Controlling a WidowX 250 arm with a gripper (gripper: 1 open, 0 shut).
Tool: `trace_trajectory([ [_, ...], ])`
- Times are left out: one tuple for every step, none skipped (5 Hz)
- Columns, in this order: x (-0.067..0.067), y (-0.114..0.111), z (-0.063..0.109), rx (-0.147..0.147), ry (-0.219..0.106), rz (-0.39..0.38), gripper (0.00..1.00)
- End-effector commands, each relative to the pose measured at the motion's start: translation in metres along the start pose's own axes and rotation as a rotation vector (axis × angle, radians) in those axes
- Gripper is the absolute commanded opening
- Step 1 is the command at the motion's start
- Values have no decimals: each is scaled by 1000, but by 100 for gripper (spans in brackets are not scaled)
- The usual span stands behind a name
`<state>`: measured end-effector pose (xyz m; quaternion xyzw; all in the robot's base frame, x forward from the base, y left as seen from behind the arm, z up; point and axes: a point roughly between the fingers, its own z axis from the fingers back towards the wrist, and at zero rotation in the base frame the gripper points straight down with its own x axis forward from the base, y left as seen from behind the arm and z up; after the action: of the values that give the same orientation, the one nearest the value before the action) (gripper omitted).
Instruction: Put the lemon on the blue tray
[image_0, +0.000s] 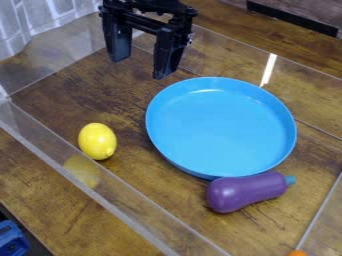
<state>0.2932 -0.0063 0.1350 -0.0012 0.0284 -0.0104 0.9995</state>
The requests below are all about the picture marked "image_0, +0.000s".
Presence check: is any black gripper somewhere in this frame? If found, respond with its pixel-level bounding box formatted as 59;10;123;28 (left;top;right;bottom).
99;0;198;80

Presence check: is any blue object at corner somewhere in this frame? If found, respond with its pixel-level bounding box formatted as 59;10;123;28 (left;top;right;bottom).
0;220;30;256

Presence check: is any orange object at edge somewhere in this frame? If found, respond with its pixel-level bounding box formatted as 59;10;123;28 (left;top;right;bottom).
286;250;309;256

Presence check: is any blue round tray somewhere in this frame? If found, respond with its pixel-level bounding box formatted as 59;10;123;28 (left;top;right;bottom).
146;77;297;180

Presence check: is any clear acrylic enclosure wall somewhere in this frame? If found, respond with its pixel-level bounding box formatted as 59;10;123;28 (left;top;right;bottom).
0;6;342;256

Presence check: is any white sheer curtain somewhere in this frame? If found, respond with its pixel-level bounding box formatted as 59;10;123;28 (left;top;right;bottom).
0;0;102;61

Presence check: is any yellow lemon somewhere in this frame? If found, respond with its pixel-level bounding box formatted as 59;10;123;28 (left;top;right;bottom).
78;123;118;160

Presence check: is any dark baseboard strip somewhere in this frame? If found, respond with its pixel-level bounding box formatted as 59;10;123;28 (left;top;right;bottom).
246;0;338;38

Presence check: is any purple toy eggplant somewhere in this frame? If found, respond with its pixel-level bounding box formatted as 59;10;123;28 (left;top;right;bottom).
206;172;297;213

